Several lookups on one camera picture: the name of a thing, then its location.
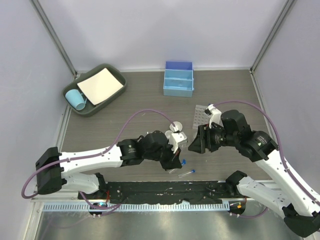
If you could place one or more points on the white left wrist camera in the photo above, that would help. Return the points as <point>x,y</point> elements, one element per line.
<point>175,139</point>

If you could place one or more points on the small white ceramic bowl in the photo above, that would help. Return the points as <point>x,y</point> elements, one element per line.
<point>168,134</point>

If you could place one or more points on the light blue mug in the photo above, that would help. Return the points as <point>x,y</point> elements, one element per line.
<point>76,99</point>

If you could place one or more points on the clear test tube rack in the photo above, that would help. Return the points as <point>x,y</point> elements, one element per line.
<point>200,117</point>

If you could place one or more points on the dark green plastic tray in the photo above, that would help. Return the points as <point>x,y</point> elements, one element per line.
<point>91,109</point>

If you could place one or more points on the blue tiered organizer box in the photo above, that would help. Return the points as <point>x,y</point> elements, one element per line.
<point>178,80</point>

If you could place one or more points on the white slotted cable duct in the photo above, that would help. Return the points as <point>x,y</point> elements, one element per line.
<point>184,206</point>

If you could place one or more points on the aluminium rail profile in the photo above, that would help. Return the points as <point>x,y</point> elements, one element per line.
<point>265,185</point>

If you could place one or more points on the white square plate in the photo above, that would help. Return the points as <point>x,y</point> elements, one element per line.
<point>100,86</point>

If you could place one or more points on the clear glass beaker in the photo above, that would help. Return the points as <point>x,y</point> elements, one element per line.
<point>185,143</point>

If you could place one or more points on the blue capped test tube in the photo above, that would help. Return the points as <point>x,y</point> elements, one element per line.
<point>182,175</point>
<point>175,169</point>

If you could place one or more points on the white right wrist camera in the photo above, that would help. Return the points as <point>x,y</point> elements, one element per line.
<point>214,114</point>

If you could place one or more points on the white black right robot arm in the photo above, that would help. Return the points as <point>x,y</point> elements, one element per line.
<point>297,203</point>

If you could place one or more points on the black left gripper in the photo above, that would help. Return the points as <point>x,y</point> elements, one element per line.
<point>173,161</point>

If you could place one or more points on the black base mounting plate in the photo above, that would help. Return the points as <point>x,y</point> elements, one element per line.
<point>166,192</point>

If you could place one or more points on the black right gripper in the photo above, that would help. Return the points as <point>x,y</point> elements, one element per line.
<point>204,139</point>

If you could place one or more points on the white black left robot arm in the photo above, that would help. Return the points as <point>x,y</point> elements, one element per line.
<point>66,170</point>

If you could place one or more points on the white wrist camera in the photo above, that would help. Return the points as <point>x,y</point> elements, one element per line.
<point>214,114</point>
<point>175,139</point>

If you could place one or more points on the large white ceramic bowl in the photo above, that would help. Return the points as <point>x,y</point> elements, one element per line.
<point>176,126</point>

